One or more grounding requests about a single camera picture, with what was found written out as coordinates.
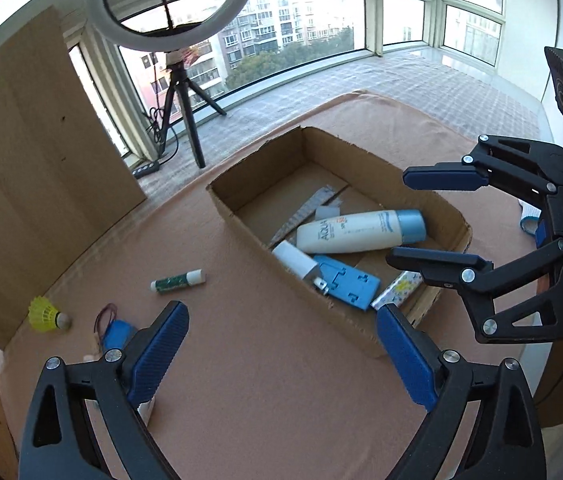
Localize yellow shuttlecock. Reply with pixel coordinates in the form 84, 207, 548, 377
28, 296, 72, 333

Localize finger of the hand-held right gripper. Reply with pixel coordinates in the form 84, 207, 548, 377
385, 237, 563, 345
402, 135, 563, 198

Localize grey card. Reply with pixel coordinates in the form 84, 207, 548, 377
314, 194, 345, 221

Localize large light oak board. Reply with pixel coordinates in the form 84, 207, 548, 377
0, 5, 148, 348

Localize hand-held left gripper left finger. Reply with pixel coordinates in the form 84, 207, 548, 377
18, 301, 191, 480

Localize white blue sunscreen tube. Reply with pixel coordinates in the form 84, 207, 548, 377
295, 209, 427, 254

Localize grey tape strip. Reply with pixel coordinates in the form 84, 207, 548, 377
268, 185, 349, 248

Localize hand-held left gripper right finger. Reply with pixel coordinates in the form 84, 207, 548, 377
376, 304, 547, 480

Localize black ring light cable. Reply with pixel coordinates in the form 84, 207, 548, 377
134, 50, 180, 168

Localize black tripod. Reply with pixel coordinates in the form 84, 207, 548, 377
159, 50, 227, 169

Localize apartment buildings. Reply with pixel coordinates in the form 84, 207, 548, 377
129, 0, 365, 106

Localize blue round lid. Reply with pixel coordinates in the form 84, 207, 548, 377
102, 321, 138, 352

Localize blue phone stand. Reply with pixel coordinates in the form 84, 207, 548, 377
311, 254, 381, 312

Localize green white glue stick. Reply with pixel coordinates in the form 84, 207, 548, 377
150, 269, 207, 293

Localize cardboard box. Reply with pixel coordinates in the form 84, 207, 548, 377
206, 126, 473, 359

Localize white charger plug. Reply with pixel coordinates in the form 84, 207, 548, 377
272, 240, 329, 293

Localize patterned tissue pack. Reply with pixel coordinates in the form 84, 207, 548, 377
370, 270, 425, 311

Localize black hair tie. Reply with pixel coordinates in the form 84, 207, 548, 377
93, 302, 118, 336

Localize white and blue object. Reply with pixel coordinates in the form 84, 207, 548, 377
517, 199, 546, 236

